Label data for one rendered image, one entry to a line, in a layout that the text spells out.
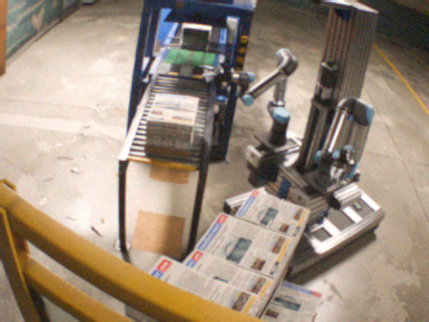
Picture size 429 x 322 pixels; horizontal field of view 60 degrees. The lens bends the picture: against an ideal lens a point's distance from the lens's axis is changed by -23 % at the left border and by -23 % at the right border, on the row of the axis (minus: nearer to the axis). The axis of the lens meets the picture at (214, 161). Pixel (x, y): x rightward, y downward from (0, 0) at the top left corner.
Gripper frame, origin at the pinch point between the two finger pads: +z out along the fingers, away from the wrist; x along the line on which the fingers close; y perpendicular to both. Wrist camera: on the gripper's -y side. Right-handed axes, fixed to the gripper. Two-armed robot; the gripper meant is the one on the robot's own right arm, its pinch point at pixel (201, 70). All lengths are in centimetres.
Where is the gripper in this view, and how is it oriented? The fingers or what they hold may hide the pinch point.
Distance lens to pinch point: 303.2
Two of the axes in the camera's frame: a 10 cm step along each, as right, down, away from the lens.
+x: -1.2, -6.8, 7.2
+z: -9.8, -0.4, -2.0
